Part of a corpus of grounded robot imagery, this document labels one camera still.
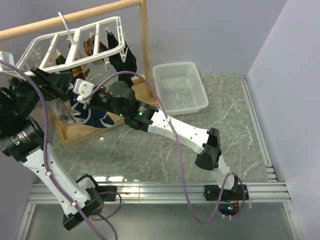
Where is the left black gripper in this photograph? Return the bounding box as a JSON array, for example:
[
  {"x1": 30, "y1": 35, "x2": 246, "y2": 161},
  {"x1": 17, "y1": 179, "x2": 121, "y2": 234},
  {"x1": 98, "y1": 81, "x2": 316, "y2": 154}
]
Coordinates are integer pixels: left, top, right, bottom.
[{"x1": 2, "y1": 66, "x2": 72, "y2": 118}]

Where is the navy blue white-trimmed underwear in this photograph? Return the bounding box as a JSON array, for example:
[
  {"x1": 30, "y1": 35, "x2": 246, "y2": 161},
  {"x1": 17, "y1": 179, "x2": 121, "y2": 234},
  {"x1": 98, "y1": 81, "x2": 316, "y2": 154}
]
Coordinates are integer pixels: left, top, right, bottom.
[{"x1": 68, "y1": 90, "x2": 116, "y2": 128}]

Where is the white plastic clip hanger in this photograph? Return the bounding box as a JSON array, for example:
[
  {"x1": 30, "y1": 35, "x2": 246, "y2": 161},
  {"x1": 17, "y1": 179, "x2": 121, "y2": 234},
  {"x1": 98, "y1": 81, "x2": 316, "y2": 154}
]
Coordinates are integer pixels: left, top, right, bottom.
[{"x1": 15, "y1": 12, "x2": 126, "y2": 73}]

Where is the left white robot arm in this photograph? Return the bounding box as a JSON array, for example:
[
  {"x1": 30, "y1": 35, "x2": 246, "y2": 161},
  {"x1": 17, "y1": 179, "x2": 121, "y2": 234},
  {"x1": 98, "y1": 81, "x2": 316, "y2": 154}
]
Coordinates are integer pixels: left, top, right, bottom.
[{"x1": 0, "y1": 68, "x2": 117, "y2": 231}]

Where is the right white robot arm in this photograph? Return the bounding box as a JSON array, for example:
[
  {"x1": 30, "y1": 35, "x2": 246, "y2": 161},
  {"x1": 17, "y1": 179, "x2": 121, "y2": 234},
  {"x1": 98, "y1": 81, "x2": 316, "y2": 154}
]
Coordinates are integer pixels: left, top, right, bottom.
[{"x1": 77, "y1": 81, "x2": 249, "y2": 202}]

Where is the grey hanging underwear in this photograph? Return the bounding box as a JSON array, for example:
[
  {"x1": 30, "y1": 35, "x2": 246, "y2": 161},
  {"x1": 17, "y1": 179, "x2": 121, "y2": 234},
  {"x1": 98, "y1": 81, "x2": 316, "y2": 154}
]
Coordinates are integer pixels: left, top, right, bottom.
[{"x1": 47, "y1": 98, "x2": 75, "y2": 125}]

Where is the olive green hanging underwear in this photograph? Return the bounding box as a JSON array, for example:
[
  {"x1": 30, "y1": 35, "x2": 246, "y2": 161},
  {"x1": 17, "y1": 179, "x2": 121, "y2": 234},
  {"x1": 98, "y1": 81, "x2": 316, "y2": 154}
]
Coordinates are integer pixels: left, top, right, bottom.
[{"x1": 55, "y1": 55, "x2": 86, "y2": 80}]

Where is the black hanging underwear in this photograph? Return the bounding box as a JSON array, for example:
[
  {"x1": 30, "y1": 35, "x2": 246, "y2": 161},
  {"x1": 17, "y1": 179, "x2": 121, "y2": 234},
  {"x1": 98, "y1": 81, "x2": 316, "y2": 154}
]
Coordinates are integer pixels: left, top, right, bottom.
[{"x1": 106, "y1": 32, "x2": 138, "y2": 87}]

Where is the striped hanging sock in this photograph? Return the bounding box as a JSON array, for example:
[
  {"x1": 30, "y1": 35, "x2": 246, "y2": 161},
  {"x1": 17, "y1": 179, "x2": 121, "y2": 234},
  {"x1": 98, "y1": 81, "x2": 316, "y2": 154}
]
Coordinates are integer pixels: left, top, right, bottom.
[{"x1": 68, "y1": 43, "x2": 91, "y2": 78}]

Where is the wooden clothes rack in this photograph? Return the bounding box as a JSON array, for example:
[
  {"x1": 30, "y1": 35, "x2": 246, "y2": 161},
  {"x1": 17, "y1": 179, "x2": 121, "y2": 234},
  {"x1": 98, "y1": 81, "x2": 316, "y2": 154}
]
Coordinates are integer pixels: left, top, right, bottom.
[{"x1": 0, "y1": 0, "x2": 159, "y2": 147}]

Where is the orange patterned hanging sock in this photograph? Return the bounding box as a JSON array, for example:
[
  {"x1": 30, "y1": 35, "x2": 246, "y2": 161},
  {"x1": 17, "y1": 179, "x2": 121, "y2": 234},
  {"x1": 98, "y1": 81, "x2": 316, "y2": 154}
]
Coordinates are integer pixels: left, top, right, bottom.
[{"x1": 83, "y1": 37, "x2": 110, "y2": 66}]

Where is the white plastic basket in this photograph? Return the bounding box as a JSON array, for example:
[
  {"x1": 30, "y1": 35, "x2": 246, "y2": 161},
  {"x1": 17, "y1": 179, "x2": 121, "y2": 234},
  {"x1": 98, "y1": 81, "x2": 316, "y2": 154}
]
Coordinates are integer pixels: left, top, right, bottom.
[{"x1": 152, "y1": 62, "x2": 209, "y2": 116}]

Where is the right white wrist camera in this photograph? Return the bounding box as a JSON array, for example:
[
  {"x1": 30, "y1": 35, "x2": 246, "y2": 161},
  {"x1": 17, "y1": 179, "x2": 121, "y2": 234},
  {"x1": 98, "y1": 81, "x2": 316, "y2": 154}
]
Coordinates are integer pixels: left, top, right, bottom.
[{"x1": 72, "y1": 78, "x2": 96, "y2": 104}]

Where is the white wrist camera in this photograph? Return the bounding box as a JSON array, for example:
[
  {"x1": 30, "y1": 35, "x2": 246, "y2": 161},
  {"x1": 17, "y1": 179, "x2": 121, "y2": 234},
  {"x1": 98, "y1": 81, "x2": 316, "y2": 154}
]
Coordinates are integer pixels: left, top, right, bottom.
[
  {"x1": 0, "y1": 51, "x2": 16, "y2": 76},
  {"x1": 72, "y1": 78, "x2": 96, "y2": 104}
]

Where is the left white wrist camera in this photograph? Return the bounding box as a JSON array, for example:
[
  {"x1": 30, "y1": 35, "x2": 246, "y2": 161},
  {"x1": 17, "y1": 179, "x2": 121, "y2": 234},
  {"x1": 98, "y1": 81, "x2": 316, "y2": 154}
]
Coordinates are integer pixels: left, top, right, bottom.
[{"x1": 0, "y1": 51, "x2": 16, "y2": 76}]

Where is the aluminium mounting rail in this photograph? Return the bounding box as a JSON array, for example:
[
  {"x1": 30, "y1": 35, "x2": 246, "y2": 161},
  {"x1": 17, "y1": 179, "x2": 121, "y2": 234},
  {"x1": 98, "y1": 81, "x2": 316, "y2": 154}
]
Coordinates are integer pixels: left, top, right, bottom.
[{"x1": 27, "y1": 181, "x2": 291, "y2": 204}]

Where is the right aluminium side rail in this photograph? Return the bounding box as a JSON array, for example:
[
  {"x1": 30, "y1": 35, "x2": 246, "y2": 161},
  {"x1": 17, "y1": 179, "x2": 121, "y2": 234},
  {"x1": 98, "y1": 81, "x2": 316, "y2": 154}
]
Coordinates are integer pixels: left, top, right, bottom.
[{"x1": 239, "y1": 74, "x2": 278, "y2": 182}]

